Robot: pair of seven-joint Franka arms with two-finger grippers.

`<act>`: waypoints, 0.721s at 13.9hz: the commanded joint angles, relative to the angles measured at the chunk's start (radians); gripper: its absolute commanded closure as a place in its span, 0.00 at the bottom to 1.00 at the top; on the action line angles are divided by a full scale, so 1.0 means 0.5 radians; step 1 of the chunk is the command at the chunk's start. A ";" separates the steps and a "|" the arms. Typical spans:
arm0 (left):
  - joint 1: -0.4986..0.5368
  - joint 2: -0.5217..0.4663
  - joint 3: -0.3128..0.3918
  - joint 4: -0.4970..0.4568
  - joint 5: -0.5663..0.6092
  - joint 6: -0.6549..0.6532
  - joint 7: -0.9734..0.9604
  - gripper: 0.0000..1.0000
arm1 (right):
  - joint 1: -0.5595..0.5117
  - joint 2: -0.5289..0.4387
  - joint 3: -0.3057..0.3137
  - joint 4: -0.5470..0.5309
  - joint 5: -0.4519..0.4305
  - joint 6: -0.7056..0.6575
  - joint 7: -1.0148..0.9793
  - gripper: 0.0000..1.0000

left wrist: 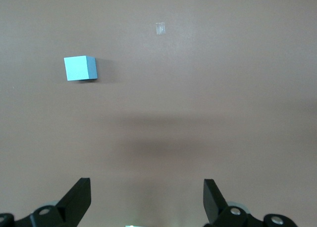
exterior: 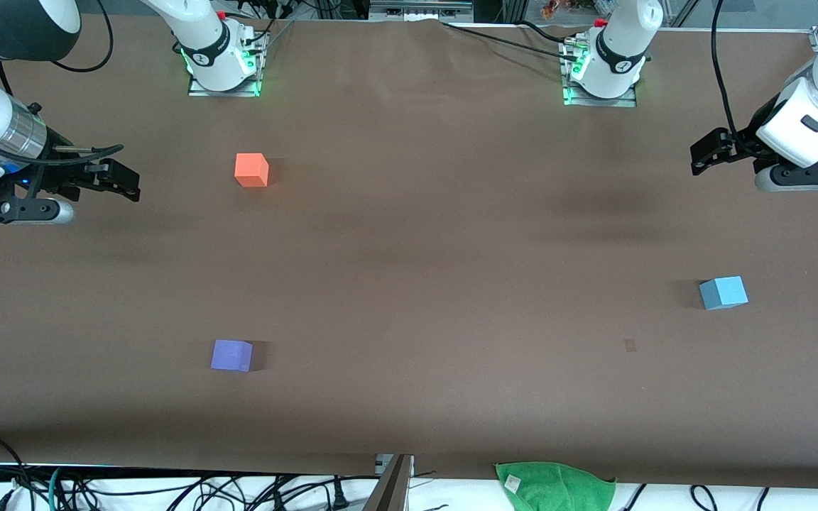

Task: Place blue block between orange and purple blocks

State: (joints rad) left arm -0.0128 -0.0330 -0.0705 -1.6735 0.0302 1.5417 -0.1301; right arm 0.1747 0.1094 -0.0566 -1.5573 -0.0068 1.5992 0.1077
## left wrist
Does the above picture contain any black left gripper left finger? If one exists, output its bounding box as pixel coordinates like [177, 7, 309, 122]
[0, 177, 92, 227]

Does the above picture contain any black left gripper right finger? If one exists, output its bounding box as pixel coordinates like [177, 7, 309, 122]
[203, 178, 298, 227]

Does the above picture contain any light blue foam cube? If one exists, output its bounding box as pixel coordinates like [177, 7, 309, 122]
[63, 55, 98, 83]

